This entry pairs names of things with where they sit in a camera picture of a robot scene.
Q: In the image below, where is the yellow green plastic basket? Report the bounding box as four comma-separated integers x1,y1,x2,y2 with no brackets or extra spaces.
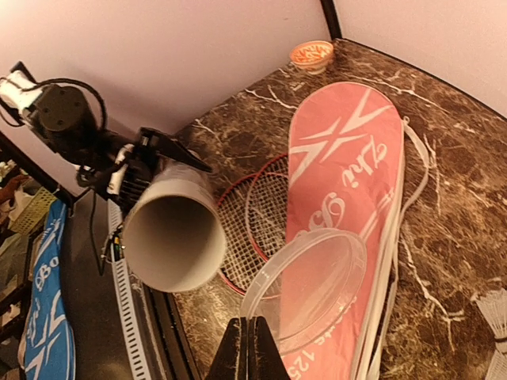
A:
9,187,55,235

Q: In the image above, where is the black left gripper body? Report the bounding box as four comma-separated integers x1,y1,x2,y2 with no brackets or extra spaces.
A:
76,127,174,209

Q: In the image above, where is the white cardboard shuttlecock tube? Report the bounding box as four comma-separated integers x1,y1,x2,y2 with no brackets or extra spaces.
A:
122,163,227,293

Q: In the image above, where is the pink racket cover bag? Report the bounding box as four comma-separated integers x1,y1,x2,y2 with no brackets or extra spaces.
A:
283,82,404,379

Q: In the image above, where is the grey slotted cable duct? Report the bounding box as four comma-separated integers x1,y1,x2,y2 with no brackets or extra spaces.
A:
107,200,151,380

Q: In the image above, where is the clear plastic tube lid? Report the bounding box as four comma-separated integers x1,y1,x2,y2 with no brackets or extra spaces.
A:
240,228,367,355

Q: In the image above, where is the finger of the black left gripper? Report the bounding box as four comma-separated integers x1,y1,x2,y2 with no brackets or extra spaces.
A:
157,132,212,173

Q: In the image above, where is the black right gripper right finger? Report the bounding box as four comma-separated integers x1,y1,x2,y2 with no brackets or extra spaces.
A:
248,317,290,380

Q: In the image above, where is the white plastic shuttlecock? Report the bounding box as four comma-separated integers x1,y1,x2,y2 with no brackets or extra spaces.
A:
475,288,506,380

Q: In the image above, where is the red badminton racket upper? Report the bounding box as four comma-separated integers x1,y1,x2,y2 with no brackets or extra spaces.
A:
245,154,288,261

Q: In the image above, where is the red badminton racket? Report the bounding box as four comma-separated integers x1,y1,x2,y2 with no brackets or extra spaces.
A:
245,154,288,261
218,174,267,295

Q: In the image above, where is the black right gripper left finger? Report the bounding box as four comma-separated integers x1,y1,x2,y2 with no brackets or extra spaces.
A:
207,317,248,380

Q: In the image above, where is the blue racket cover bag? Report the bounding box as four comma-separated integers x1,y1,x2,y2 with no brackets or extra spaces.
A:
23,200,76,380

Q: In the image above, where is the red badminton racket lower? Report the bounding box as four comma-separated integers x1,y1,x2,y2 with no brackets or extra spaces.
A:
218,174,267,295

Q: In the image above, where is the red white patterned bowl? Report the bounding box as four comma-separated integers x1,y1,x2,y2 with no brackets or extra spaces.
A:
290,40,334,75

